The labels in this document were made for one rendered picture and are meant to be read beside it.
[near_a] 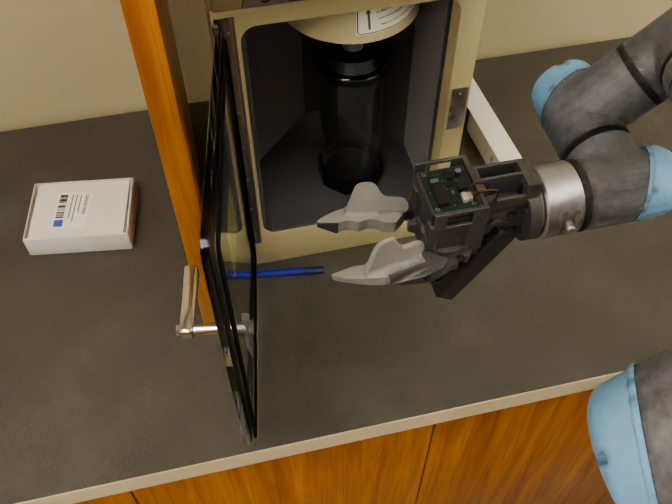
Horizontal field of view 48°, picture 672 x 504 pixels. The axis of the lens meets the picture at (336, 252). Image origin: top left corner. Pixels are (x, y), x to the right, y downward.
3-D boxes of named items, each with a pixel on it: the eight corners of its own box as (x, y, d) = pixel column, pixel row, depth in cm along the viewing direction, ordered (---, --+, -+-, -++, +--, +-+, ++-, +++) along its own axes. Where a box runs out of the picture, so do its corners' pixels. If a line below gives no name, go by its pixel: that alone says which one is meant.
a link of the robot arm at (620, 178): (633, 169, 84) (668, 230, 79) (541, 185, 82) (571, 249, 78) (660, 120, 77) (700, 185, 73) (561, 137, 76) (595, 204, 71)
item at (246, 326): (257, 340, 83) (252, 312, 79) (257, 358, 82) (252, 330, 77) (239, 341, 83) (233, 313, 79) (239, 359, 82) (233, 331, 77)
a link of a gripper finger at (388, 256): (330, 244, 69) (416, 208, 71) (330, 282, 73) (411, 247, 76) (347, 269, 67) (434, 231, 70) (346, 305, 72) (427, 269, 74)
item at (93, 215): (41, 199, 125) (34, 182, 121) (138, 193, 126) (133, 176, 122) (30, 256, 117) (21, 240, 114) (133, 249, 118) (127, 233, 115)
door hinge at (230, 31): (245, 244, 112) (210, 19, 81) (261, 241, 112) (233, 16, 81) (246, 252, 111) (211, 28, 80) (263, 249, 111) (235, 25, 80)
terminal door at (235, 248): (254, 254, 111) (222, 24, 80) (251, 449, 93) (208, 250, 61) (249, 254, 111) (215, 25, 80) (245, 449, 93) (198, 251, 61)
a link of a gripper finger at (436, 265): (373, 251, 73) (447, 219, 76) (372, 262, 75) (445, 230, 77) (398, 286, 71) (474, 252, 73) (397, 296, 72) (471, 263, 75)
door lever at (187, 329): (231, 272, 85) (229, 258, 83) (229, 345, 79) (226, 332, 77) (184, 274, 85) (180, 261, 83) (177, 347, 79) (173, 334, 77)
